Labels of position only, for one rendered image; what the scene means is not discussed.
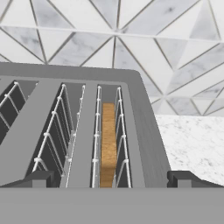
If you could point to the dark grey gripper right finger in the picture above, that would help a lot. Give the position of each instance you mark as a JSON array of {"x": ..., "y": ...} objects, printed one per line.
[{"x": 182, "y": 178}]

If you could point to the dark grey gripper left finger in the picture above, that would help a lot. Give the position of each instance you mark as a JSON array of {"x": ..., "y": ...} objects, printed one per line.
[{"x": 40, "y": 178}]

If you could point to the brown bread slice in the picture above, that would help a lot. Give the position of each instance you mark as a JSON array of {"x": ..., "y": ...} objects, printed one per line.
[{"x": 108, "y": 145}]

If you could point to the grey toaster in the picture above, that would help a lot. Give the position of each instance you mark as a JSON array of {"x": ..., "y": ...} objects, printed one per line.
[{"x": 87, "y": 116}]

